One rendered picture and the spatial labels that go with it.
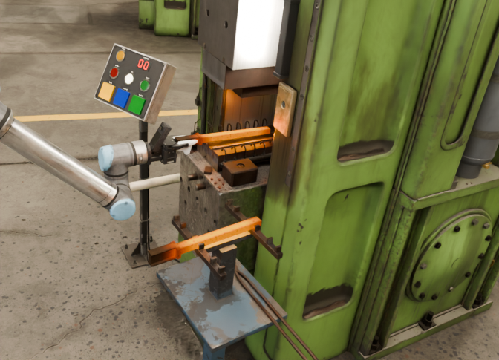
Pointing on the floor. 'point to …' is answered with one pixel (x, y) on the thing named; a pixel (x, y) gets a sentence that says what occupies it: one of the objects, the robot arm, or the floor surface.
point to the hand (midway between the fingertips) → (193, 138)
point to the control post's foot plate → (136, 260)
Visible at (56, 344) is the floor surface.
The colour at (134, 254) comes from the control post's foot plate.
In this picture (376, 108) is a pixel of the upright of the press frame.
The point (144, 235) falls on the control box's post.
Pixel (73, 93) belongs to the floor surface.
